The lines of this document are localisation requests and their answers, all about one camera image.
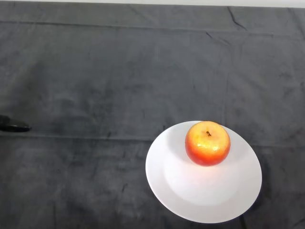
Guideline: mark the white round plate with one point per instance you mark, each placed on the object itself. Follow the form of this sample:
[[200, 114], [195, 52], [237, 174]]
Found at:
[[202, 190]]

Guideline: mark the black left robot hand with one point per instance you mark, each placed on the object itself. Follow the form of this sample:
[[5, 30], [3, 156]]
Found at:
[[14, 126]]

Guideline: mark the red yellow apple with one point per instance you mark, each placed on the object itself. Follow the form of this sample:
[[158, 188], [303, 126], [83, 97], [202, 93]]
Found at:
[[207, 145]]

